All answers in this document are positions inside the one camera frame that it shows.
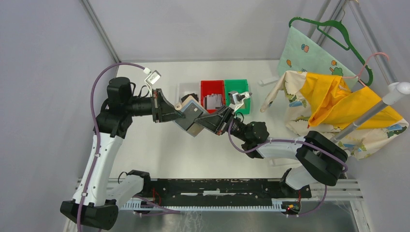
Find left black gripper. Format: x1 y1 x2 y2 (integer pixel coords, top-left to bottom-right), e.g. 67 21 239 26
125 88 185 122

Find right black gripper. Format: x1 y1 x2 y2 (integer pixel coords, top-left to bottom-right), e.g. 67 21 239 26
194 105 249 143

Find beige card holder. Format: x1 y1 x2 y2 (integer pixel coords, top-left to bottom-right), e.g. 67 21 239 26
175 100 208 137

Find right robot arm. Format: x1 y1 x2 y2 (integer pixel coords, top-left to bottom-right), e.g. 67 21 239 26
194 107 348 197

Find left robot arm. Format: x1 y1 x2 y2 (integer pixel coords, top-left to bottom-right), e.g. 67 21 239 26
60 77 185 231

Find white cards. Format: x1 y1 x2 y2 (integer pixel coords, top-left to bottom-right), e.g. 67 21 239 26
204 94 224 110

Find black cards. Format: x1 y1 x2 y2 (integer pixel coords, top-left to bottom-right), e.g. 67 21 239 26
181 93 200 103

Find white plastic bin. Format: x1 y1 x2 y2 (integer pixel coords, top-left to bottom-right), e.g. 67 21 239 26
176 82 200 109

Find red plastic bin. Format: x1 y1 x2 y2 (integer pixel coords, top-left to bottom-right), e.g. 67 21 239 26
200 80 226 113

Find green plastic bin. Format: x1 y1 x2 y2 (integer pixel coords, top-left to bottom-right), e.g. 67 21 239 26
224 79 250 115

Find clear plastic box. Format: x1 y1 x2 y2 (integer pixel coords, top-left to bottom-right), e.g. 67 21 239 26
258 76 279 87

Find green patterned cloth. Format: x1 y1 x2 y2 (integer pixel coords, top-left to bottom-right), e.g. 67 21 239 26
277 27 357 88

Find yellow cloth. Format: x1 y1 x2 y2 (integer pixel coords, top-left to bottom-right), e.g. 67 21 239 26
299 72 404 130

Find dinosaur print cloth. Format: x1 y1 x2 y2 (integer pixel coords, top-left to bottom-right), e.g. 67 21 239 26
260 71 409 160

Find pink clothes hanger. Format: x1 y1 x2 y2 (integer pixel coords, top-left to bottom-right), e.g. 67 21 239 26
343 52 390 88

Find green clothes hanger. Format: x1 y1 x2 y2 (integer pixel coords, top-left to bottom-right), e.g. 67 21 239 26
288 17 374 86

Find metal rack pole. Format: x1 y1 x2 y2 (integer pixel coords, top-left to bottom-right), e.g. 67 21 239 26
330 82 410 144

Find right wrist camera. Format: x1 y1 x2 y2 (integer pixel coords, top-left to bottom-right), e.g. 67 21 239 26
228 91 252 112

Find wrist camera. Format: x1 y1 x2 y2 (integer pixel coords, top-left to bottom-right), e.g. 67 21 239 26
228 91 252 112
144 69 161 97

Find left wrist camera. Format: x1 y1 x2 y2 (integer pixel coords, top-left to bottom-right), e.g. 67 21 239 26
144 69 161 97

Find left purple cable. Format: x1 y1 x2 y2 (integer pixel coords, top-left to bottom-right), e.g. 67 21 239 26
76 62 181 232

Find purple cable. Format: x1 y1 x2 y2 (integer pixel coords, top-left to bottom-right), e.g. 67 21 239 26
76 62 181 232
227 93 349 218

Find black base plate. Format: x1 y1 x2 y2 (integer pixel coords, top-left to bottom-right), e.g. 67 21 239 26
138 178 312 207

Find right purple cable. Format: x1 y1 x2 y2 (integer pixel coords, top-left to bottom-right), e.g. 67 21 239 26
227 93 349 218

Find white cable tray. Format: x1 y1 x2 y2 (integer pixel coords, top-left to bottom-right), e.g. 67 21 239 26
119 199 284 213

